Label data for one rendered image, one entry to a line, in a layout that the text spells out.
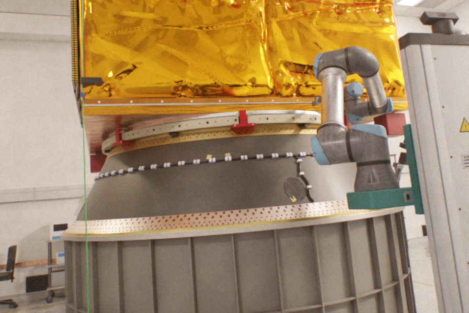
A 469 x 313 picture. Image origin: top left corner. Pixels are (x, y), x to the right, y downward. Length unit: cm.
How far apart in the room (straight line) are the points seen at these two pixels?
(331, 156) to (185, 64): 103
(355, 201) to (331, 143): 21
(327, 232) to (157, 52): 123
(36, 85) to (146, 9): 571
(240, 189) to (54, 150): 584
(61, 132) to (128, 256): 566
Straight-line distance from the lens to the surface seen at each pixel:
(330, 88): 170
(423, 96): 149
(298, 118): 233
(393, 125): 282
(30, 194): 755
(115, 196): 236
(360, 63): 178
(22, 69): 800
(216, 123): 221
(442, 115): 152
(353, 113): 212
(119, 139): 252
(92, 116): 221
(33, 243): 762
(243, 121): 220
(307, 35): 257
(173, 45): 226
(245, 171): 210
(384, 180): 148
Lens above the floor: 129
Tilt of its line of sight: 9 degrees up
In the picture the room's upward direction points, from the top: 5 degrees counter-clockwise
